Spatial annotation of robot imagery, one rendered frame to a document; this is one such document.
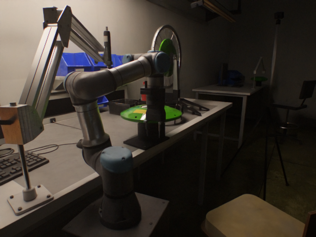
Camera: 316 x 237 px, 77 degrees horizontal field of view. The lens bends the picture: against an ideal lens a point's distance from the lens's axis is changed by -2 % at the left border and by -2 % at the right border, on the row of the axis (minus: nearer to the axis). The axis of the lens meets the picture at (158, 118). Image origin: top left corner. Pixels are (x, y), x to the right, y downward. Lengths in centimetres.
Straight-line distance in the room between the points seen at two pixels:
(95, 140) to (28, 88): 24
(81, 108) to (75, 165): 32
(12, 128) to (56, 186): 24
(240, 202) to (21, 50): 159
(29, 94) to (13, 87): 93
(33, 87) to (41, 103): 5
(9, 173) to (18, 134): 29
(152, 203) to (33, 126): 43
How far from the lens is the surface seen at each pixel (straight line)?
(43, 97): 71
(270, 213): 118
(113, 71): 56
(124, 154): 59
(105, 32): 126
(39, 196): 72
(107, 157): 57
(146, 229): 65
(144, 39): 247
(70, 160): 93
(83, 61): 170
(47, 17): 82
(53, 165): 92
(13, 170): 90
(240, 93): 327
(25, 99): 68
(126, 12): 230
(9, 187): 83
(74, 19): 91
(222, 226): 103
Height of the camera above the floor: 129
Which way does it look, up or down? 14 degrees down
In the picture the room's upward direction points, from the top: straight up
